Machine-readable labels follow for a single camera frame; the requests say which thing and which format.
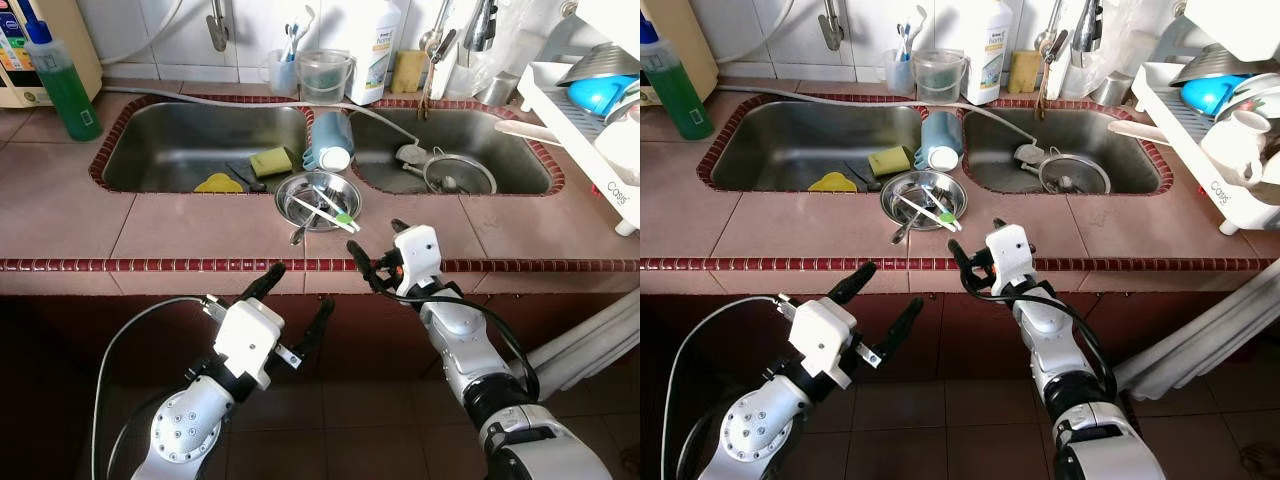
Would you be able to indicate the clear toothbrush cup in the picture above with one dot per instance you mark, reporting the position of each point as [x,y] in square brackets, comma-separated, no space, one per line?
[899,75]
[281,75]

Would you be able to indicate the white folded drying rack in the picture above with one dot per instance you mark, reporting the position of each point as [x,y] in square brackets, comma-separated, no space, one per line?
[590,345]
[1200,340]

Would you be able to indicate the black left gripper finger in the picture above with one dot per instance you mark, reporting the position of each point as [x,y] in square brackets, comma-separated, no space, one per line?
[853,284]
[902,330]
[265,283]
[316,328]

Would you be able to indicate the steel sink basin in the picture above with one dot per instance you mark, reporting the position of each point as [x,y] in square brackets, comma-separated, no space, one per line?
[1135,165]
[780,145]
[170,145]
[520,160]

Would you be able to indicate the green dish soap bottle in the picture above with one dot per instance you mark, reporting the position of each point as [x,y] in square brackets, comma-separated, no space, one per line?
[68,95]
[680,95]

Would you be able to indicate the blue white toothbrush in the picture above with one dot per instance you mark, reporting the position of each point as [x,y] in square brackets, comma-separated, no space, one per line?
[296,35]
[911,35]

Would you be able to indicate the dark metal spoon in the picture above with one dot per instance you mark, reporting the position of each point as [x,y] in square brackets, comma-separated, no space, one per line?
[862,176]
[245,177]

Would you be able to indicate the mustard sponge block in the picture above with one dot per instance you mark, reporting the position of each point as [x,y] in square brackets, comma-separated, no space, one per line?
[410,72]
[1025,72]

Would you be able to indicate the yellow plastic bowl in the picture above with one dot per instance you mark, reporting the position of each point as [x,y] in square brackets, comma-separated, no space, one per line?
[833,183]
[218,184]

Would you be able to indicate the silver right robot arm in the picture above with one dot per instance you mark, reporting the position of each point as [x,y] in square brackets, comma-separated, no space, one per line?
[1050,340]
[460,340]

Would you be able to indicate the large steel mixing bowl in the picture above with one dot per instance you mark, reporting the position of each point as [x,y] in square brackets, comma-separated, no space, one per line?
[1212,62]
[600,62]

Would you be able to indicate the blue bowl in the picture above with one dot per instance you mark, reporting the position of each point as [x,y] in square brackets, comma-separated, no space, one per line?
[598,97]
[1210,97]

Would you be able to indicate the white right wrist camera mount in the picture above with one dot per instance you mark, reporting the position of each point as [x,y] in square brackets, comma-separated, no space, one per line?
[1010,255]
[415,255]

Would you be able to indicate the small steel bowl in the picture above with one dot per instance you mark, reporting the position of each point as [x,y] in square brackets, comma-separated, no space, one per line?
[300,185]
[905,183]

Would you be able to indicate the chrome pull-out sprayer faucet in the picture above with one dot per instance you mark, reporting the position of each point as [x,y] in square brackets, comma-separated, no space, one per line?
[1088,25]
[480,25]

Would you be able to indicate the thin white filter tube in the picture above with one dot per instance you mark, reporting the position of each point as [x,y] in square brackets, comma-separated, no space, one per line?
[765,40]
[150,40]

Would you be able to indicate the small steel cup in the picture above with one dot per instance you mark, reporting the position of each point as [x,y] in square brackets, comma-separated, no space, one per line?
[499,88]
[1113,88]

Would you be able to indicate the white green plastic tongs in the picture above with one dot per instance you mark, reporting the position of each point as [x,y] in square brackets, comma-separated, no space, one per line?
[340,217]
[943,215]

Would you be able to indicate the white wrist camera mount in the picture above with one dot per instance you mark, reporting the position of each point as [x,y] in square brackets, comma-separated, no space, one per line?
[820,340]
[1010,255]
[248,340]
[415,255]

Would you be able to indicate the clear plastic bag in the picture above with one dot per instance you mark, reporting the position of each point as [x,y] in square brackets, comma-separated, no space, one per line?
[1140,45]
[525,45]

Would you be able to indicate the dark teal mug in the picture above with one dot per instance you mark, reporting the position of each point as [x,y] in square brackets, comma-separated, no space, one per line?
[328,135]
[940,135]

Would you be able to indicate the plain white mug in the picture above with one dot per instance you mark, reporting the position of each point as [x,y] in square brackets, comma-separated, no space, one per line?
[1235,150]
[620,150]

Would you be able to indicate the white dish rack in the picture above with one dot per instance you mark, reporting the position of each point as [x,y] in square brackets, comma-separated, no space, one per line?
[1185,140]
[570,140]

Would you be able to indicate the white cutlery holder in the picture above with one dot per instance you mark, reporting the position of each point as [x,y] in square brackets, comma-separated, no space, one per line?
[610,12]
[1235,25]

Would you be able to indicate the yellow dish sponge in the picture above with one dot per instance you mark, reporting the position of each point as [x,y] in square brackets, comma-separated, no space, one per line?
[890,161]
[271,162]

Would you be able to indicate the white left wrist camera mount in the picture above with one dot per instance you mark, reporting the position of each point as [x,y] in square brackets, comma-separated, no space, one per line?
[820,340]
[248,340]

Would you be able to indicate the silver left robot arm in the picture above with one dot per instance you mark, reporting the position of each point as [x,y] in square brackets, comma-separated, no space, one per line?
[755,430]
[185,430]

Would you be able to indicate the white detergent bottle yellow cap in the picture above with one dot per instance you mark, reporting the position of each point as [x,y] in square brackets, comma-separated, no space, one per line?
[373,55]
[988,55]

